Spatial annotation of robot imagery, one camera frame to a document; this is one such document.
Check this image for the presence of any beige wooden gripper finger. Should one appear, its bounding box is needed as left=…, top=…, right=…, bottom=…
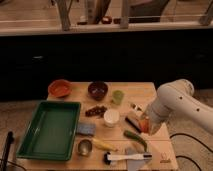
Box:
left=149, top=122, right=162, bottom=135

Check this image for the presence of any orange red apple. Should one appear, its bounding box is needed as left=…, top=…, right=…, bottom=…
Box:
left=139, top=118, right=149, bottom=133

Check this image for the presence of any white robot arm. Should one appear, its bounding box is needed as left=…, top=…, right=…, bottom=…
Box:
left=145, top=79, right=213, bottom=135

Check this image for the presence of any white paper cup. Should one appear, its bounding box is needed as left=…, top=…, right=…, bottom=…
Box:
left=104, top=109, right=120, bottom=127

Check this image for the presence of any light green cup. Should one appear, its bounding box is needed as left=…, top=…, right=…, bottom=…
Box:
left=112, top=90, right=124, bottom=105

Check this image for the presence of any small metal cup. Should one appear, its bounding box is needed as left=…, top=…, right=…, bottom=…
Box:
left=77, top=139, right=93, bottom=156

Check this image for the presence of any wooden block eraser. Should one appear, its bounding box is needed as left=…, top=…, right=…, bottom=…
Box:
left=125, top=113, right=141, bottom=133

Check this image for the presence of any green chili pepper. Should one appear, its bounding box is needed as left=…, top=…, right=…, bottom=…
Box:
left=123, top=130, right=147, bottom=152

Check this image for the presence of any silver fork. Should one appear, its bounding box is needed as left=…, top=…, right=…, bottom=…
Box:
left=130, top=103, right=143, bottom=112

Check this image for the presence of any grey cloth piece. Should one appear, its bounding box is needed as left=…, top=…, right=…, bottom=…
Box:
left=125, top=147, right=152, bottom=171

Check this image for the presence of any bunch of dark grapes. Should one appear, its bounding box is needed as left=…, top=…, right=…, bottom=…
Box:
left=85, top=106, right=107, bottom=117

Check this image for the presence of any blue grey sponge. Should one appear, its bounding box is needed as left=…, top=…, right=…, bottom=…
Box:
left=77, top=122, right=96, bottom=136

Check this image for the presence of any dark maroon bowl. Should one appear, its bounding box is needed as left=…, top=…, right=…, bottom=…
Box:
left=88, top=81, right=108, bottom=101

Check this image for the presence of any orange bowl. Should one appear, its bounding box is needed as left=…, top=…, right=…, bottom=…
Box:
left=48, top=79, right=71, bottom=98

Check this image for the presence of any green plastic tray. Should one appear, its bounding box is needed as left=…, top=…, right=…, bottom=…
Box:
left=16, top=101, right=81, bottom=161

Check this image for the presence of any red bowl in background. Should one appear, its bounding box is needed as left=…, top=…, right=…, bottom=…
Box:
left=101, top=16, right=112, bottom=24

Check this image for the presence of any black stand pole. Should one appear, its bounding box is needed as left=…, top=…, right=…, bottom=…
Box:
left=0, top=131, right=14, bottom=171

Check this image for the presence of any black cable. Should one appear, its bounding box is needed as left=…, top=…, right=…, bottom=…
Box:
left=169, top=132, right=213, bottom=171

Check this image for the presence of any white handled brush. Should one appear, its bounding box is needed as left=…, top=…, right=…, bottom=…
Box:
left=103, top=152, right=152, bottom=165

